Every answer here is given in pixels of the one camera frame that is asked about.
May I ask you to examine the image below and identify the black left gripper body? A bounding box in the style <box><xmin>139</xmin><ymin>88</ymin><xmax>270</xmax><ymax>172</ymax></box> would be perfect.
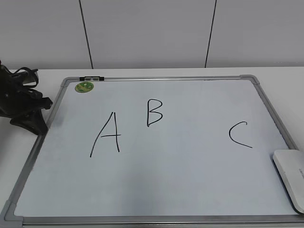
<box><xmin>0</xmin><ymin>64</ymin><xmax>36</xmax><ymax>118</ymax></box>

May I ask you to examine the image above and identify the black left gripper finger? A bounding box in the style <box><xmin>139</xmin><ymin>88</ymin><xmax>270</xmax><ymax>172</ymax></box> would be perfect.
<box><xmin>10</xmin><ymin>109</ymin><xmax>48</xmax><ymax>135</ymax></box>
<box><xmin>30</xmin><ymin>90</ymin><xmax>53</xmax><ymax>110</ymax></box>

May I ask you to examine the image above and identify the white board eraser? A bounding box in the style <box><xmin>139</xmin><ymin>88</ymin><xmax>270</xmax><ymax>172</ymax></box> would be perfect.
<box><xmin>273</xmin><ymin>150</ymin><xmax>304</xmax><ymax>213</ymax></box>

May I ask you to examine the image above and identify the green round magnet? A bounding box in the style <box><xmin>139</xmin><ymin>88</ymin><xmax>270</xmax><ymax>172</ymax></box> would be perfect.
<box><xmin>75</xmin><ymin>82</ymin><xmax>94</xmax><ymax>93</ymax></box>

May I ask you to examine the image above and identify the black silver hanging clip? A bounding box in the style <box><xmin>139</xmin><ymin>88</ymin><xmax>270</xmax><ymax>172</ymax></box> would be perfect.
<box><xmin>79</xmin><ymin>76</ymin><xmax>105</xmax><ymax>81</ymax></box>

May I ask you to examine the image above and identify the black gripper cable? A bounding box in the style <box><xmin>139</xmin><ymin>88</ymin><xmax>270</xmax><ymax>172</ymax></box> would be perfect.
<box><xmin>9</xmin><ymin>67</ymin><xmax>39</xmax><ymax>89</ymax></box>

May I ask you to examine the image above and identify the white board with grey frame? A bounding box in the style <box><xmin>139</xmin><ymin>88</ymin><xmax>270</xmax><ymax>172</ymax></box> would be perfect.
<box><xmin>1</xmin><ymin>75</ymin><xmax>304</xmax><ymax>228</ymax></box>

